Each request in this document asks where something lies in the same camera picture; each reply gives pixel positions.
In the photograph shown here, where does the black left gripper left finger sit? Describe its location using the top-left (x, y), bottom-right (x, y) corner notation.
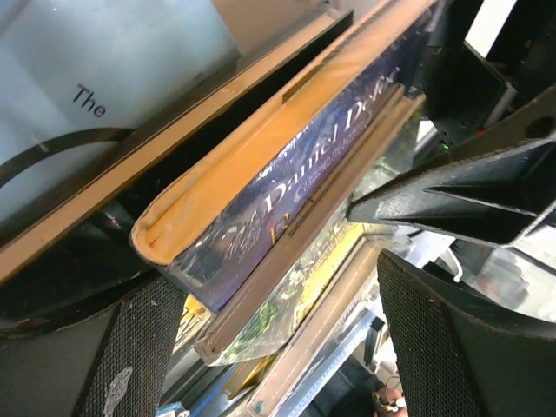
top-left (1, 275), bottom-right (186, 416)

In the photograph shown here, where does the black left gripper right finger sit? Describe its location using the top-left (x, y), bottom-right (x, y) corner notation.
top-left (377, 250), bottom-right (555, 416)

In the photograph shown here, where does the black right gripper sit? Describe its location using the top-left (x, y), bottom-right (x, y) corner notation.
top-left (347, 1), bottom-right (555, 247)

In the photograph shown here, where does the purple Daniel Defoe book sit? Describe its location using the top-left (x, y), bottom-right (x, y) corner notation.
top-left (130, 1), bottom-right (441, 312)

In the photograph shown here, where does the navy blue crest book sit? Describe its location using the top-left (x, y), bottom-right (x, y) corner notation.
top-left (246, 239), bottom-right (381, 416)

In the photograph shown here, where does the black Moon and Sixpence book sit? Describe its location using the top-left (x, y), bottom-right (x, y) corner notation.
top-left (1, 1), bottom-right (354, 320)

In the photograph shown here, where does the pale grey-green circle book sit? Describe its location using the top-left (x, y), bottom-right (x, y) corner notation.
top-left (1, 1), bottom-right (240, 219)

